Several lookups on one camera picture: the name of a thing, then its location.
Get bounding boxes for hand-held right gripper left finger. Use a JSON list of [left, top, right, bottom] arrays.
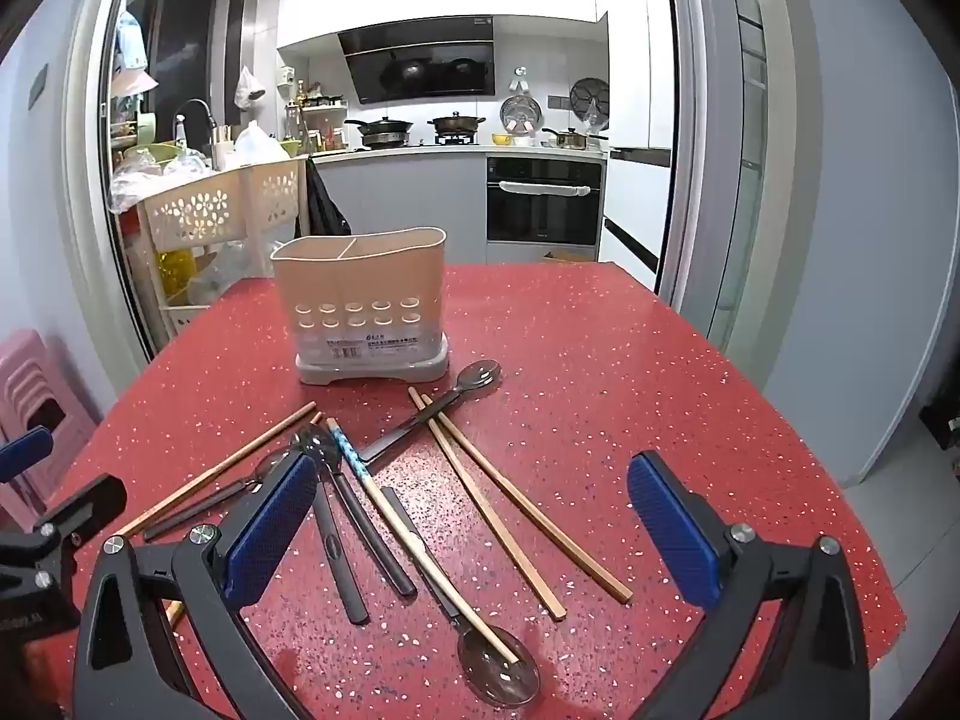
[[73, 454, 320, 720]]

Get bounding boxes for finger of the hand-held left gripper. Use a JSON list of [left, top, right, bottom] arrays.
[[0, 426, 55, 482], [26, 474, 128, 563]]

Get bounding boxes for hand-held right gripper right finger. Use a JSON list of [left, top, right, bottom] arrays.
[[626, 451, 871, 720]]

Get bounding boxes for blue patterned wooden chopstick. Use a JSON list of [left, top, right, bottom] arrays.
[[325, 418, 522, 665]]

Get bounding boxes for beige plastic utensil holder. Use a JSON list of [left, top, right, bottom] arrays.
[[270, 227, 451, 387]]

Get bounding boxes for pink plastic stool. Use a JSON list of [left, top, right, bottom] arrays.
[[0, 328, 102, 533]]

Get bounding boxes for yellow oil bottle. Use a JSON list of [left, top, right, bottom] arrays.
[[157, 247, 197, 301]]

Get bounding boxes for crumpled clear plastic bag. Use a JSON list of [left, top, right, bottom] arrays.
[[109, 146, 226, 215], [187, 240, 263, 305]]

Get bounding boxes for beige plastic storage cart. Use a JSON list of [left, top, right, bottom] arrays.
[[135, 161, 308, 335]]

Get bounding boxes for black jacket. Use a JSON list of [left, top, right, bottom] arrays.
[[296, 157, 352, 239]]

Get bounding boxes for black built-in oven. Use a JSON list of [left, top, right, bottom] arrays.
[[486, 155, 605, 245]]

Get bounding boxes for white refrigerator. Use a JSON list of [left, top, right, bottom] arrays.
[[596, 0, 676, 278]]

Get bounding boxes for grey base cabinets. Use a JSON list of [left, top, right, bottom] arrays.
[[309, 150, 488, 263]]

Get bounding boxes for black kitchen faucet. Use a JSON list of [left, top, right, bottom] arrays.
[[176, 99, 218, 143]]

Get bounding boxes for small steel saucepan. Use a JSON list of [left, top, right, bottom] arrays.
[[541, 127, 608, 151]]

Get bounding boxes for black wok with lid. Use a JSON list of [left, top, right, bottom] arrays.
[[345, 116, 415, 149]]

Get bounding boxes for hanging white plastic bag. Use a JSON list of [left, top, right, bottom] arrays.
[[234, 66, 267, 110]]

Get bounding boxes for white spice rack with bottles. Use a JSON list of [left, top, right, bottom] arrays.
[[298, 81, 347, 152]]

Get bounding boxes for dark cooking pot with lid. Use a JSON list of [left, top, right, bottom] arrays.
[[427, 111, 487, 143]]

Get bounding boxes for round steel steamer plate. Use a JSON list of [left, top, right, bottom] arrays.
[[501, 94, 542, 137]]

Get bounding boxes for black range hood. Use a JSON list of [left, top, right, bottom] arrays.
[[337, 15, 497, 106]]

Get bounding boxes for grey sliding door frame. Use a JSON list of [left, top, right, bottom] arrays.
[[64, 0, 796, 368]]

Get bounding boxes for round black wire rack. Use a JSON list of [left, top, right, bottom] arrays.
[[568, 77, 610, 128]]

